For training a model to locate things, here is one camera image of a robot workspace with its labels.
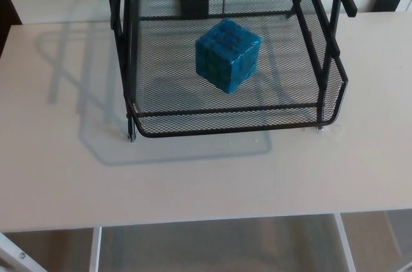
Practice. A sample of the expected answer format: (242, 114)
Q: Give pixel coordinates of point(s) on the white desk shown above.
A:
(206, 182)

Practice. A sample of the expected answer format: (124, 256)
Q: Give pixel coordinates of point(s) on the black mesh file tray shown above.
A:
(161, 59)

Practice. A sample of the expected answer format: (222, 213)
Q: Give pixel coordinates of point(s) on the blue cube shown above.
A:
(225, 59)

